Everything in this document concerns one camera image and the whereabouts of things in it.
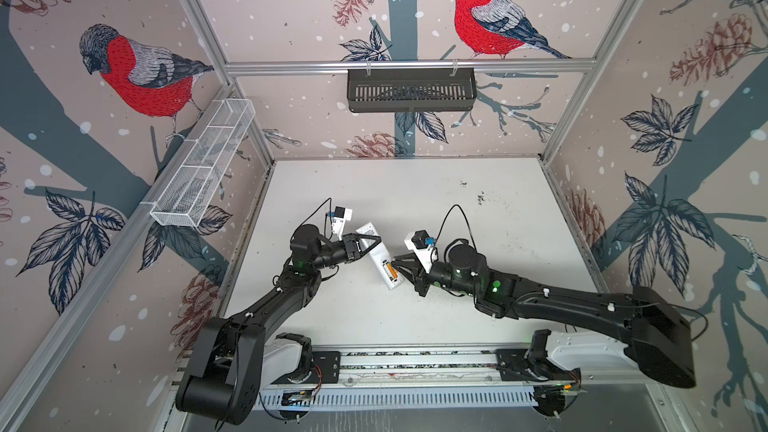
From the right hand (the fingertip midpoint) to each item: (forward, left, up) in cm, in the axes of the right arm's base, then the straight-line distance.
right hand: (391, 264), depth 71 cm
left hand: (+5, +4, 0) cm, 6 cm away
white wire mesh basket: (+22, +52, +13) cm, 58 cm away
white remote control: (+4, +3, -3) cm, 6 cm away
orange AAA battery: (0, 0, -3) cm, 3 cm away
